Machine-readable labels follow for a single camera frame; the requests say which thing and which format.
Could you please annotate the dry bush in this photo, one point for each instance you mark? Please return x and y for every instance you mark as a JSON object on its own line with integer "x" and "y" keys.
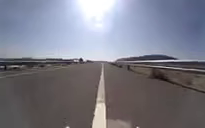
{"x": 158, "y": 74}

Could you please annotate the dry roadside strip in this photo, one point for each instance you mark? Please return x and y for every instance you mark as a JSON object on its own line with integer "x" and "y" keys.
{"x": 26, "y": 66}

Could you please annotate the long grey guardrail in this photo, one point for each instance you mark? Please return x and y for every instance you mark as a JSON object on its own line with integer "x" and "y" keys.
{"x": 30, "y": 61}

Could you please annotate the white painted road line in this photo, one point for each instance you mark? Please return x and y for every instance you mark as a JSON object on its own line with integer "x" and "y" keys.
{"x": 100, "y": 106}

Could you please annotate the metal guardrail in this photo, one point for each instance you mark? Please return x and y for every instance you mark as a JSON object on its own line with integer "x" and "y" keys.
{"x": 170, "y": 68}

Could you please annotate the dry sandy roadside verge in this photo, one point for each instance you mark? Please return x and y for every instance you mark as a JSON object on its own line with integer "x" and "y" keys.
{"x": 190, "y": 80}

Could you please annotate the grey asphalt road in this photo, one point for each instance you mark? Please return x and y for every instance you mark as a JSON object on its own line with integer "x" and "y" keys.
{"x": 50, "y": 100}

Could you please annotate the dark hill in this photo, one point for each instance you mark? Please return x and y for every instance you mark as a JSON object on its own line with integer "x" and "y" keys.
{"x": 146, "y": 57}

